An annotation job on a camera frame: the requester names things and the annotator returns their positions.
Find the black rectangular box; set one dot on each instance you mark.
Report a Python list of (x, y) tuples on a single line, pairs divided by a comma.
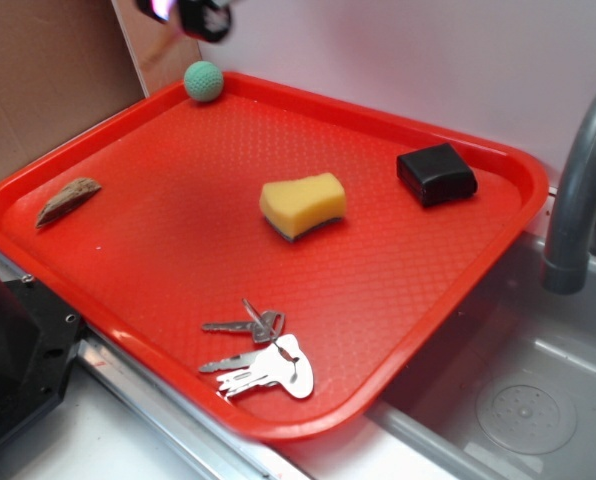
[(436, 175)]

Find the green textured ball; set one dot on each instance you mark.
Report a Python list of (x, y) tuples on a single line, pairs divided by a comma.
[(203, 81)]

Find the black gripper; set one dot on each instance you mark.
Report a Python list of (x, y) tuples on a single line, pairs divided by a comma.
[(206, 20)]

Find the brown cardboard panel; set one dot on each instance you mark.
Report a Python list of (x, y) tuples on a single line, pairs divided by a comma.
[(67, 65)]

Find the grey plastic sink basin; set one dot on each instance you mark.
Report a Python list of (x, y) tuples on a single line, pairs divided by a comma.
[(506, 387)]

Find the small silver key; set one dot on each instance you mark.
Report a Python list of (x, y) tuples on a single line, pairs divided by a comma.
[(264, 328)]

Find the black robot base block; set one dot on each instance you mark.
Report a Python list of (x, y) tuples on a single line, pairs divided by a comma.
[(39, 337)]

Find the silver key bunch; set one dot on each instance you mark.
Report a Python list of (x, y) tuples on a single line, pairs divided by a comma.
[(281, 363)]

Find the grey faucet spout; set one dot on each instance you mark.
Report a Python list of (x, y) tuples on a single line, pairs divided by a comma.
[(571, 235)]

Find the brown wood piece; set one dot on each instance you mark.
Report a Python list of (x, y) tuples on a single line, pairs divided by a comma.
[(69, 198)]

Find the yellow sponge with grey base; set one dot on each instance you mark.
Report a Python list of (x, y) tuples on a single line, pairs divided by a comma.
[(295, 207)]

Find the red plastic tray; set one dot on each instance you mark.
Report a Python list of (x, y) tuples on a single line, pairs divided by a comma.
[(176, 238)]

